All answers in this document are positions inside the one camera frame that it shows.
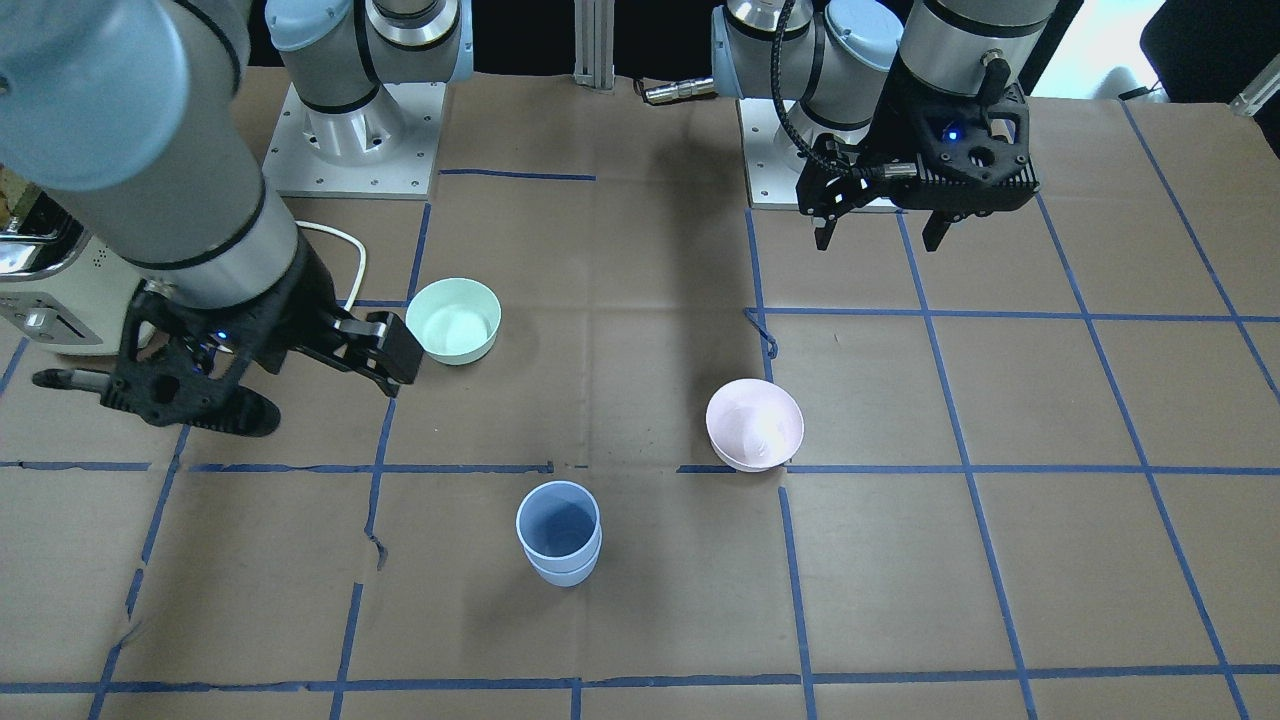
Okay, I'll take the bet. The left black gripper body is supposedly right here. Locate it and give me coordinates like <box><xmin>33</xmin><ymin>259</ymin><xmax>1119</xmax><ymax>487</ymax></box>
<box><xmin>796</xmin><ymin>70</ymin><xmax>1041</xmax><ymax>217</ymax></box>

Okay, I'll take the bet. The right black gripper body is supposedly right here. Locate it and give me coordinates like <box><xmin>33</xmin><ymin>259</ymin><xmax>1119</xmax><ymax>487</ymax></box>
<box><xmin>32</xmin><ymin>238</ymin><xmax>425</xmax><ymax>437</ymax></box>

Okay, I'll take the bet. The blue cup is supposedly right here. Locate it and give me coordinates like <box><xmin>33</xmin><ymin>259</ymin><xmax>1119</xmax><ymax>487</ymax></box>
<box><xmin>525</xmin><ymin>546</ymin><xmax>602</xmax><ymax>588</ymax></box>
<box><xmin>515</xmin><ymin>480</ymin><xmax>603</xmax><ymax>571</ymax></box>

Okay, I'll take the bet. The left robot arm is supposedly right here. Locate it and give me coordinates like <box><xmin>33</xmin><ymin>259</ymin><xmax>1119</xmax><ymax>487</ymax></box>
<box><xmin>710</xmin><ymin>1</ymin><xmax>1057</xmax><ymax>252</ymax></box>

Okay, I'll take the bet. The green bowl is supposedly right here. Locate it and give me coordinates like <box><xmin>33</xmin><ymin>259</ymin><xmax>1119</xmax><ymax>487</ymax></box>
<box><xmin>404</xmin><ymin>277</ymin><xmax>502</xmax><ymax>366</ymax></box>

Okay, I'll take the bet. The cream toaster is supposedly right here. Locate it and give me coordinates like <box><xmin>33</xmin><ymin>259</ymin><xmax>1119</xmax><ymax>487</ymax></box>
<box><xmin>1</xmin><ymin>167</ymin><xmax>140</xmax><ymax>356</ymax></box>

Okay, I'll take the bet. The pink bowl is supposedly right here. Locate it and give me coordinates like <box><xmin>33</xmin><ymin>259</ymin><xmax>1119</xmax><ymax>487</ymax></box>
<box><xmin>705</xmin><ymin>378</ymin><xmax>805</xmax><ymax>473</ymax></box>

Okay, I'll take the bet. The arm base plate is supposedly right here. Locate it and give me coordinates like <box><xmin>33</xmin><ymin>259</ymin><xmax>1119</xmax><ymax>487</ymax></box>
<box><xmin>262</xmin><ymin>83</ymin><xmax>447</xmax><ymax>201</ymax></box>
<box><xmin>736</xmin><ymin>95</ymin><xmax>901</xmax><ymax>213</ymax></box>

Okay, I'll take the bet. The white toaster power cable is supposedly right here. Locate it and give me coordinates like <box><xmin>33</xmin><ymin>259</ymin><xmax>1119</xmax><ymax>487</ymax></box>
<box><xmin>294</xmin><ymin>220</ymin><xmax>369</xmax><ymax>311</ymax></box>

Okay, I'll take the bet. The aluminium frame post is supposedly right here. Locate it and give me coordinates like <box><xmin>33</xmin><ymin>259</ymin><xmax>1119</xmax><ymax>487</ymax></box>
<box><xmin>572</xmin><ymin>0</ymin><xmax>616</xmax><ymax>94</ymax></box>

